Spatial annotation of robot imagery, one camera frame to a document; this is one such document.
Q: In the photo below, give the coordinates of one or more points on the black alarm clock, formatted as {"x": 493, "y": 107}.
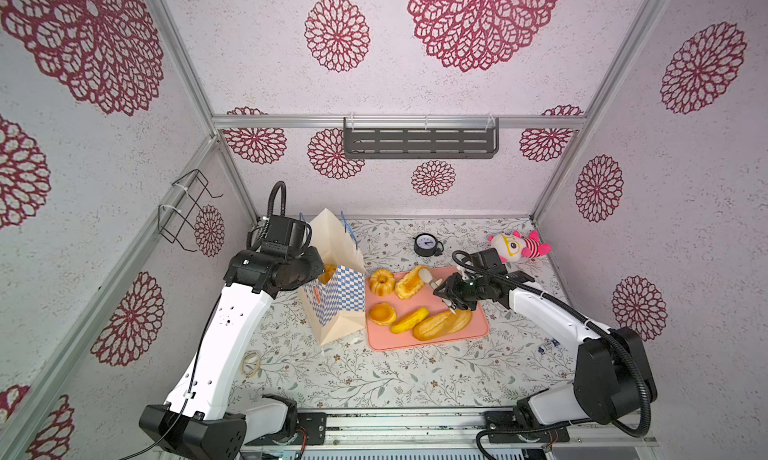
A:
{"x": 427, "y": 245}

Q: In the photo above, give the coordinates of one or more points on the round yellow tart bread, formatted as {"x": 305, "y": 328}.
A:
{"x": 382, "y": 314}

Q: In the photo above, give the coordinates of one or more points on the pink white plush toy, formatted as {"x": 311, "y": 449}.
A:
{"x": 516, "y": 247}

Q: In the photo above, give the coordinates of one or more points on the long baguette bread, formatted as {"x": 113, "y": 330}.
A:
{"x": 442, "y": 324}

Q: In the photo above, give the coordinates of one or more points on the beige rubber band loop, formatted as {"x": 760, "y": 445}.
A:
{"x": 251, "y": 364}

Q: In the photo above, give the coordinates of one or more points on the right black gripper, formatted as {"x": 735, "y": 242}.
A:
{"x": 449, "y": 293}

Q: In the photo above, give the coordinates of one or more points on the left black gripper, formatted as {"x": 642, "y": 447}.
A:
{"x": 316, "y": 267}

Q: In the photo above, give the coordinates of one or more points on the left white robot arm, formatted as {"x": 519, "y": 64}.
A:
{"x": 195, "y": 421}

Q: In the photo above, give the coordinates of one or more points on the black wire wall rack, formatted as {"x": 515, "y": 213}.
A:
{"x": 192, "y": 222}

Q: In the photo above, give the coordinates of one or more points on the yellow ring donut bread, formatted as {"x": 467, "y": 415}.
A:
{"x": 329, "y": 271}

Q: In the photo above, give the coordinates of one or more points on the blue checkered paper bag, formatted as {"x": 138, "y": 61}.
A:
{"x": 336, "y": 309}

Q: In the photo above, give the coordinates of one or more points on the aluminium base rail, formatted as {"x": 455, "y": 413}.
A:
{"x": 443, "y": 433}

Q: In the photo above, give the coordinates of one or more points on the blue marker pen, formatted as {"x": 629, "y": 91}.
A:
{"x": 549, "y": 346}

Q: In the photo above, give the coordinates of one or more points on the grey wall shelf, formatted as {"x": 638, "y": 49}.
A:
{"x": 424, "y": 143}

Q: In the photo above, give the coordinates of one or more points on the small bundt cake bread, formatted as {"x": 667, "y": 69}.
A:
{"x": 382, "y": 283}

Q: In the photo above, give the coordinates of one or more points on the yellow twisted bread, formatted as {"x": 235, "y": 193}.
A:
{"x": 409, "y": 321}

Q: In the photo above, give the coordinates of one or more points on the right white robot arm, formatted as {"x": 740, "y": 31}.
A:
{"x": 612, "y": 384}

